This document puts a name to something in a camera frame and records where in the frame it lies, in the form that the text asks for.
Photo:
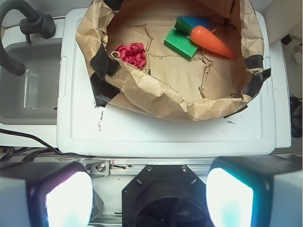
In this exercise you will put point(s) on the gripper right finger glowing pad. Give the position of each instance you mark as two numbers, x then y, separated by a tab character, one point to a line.
255	191

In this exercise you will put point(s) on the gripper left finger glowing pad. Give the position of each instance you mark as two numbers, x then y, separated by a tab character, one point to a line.
45	194

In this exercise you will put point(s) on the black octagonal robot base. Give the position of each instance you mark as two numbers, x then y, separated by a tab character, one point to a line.
165	196

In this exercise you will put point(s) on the crumpled red paper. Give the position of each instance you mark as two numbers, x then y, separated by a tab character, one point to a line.
133	54

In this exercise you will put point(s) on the brown paper bag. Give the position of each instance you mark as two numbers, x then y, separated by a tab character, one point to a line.
169	86

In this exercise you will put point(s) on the green block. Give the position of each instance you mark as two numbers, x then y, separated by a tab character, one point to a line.
180	44

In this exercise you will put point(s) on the orange toy carrot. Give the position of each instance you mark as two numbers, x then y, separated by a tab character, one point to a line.
207	40

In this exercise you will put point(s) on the blue block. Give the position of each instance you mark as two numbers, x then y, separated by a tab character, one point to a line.
185	24

